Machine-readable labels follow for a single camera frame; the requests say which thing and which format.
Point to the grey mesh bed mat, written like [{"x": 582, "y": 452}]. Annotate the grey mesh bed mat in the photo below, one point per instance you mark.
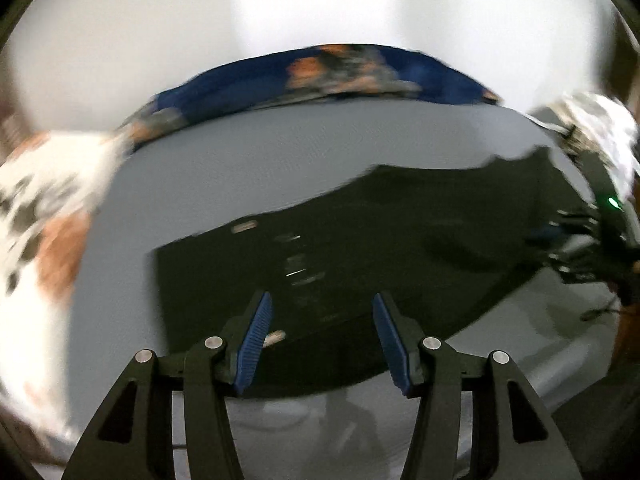
[{"x": 200, "y": 175}]

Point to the white floral pillow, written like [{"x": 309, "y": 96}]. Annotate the white floral pillow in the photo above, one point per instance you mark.
[{"x": 50, "y": 210}]

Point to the blue printed blanket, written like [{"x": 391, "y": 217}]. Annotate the blue printed blanket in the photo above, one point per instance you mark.
[{"x": 225, "y": 90}]

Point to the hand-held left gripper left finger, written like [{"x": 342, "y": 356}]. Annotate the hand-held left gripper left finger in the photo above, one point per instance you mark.
[{"x": 254, "y": 340}]

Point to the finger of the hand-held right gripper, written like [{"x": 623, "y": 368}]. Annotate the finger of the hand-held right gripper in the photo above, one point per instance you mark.
[
  {"x": 572, "y": 265},
  {"x": 555, "y": 232}
]

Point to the black pants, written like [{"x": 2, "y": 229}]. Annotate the black pants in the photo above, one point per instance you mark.
[{"x": 400, "y": 240}]

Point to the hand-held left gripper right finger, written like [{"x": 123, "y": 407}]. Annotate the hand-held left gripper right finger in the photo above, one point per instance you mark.
[{"x": 391, "y": 340}]

